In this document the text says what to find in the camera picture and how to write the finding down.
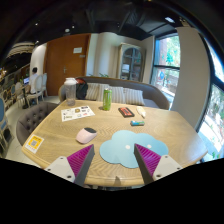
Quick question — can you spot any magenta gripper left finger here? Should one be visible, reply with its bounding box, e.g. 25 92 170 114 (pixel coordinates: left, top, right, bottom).
44 143 96 187

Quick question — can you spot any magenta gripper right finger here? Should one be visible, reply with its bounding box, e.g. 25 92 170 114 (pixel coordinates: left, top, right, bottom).
133 143 183 186

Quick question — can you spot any pink computer mouse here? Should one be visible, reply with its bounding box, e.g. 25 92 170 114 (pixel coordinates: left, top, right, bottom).
76 127 97 144

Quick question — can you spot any blue cloud-shaped mouse pad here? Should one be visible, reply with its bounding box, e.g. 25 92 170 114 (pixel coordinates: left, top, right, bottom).
100 130 169 168

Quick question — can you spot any small teal packet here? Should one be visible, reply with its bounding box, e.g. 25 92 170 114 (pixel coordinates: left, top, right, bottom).
130 121 145 126

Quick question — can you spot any printed menu sheet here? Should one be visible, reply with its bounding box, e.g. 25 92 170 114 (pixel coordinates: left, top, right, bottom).
61 106 95 122

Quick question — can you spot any yellow QR code sticker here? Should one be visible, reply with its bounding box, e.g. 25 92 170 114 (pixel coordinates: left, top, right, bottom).
25 134 44 153

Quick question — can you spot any cream white tube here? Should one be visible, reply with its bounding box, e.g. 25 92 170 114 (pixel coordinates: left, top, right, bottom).
136 106 146 118

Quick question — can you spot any grey curved sofa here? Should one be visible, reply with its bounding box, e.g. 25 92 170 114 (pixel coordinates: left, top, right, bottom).
58 76 171 111

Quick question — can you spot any grey tufted armchair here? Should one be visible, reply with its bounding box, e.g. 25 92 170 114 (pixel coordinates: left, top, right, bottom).
16 102 57 145

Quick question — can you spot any striped cushion right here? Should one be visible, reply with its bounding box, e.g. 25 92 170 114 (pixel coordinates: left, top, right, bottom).
124 88 145 106

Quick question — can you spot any striped cushion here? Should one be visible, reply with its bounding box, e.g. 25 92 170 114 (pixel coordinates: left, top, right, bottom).
124 88 145 106
86 83 99 100
97 84 126 104

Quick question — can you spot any striped cushion left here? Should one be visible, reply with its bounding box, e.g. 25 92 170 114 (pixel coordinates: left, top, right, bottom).
86 83 99 100

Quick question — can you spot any striped cushion middle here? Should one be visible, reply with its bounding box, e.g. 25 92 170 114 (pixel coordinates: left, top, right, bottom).
97 84 126 104

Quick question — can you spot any green drink bottle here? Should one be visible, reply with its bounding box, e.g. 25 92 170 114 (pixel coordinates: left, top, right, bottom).
103 89 112 111

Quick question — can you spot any black backpack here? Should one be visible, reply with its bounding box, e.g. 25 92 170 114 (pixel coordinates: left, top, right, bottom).
76 78 88 100

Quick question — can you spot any clear plastic water bottle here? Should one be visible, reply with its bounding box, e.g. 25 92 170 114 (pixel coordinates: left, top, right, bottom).
64 78 77 106

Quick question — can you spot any white dining chair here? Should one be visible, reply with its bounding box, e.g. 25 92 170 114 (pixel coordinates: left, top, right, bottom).
27 75 43 102

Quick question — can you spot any seated person in white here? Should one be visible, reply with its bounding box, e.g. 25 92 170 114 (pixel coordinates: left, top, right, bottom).
29 67 38 94

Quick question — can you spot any grey glass-door cabinet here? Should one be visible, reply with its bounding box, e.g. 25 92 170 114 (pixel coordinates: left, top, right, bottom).
117 43 145 82

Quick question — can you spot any orange wooden door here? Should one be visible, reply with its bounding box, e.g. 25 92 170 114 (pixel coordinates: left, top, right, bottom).
44 34 91 96

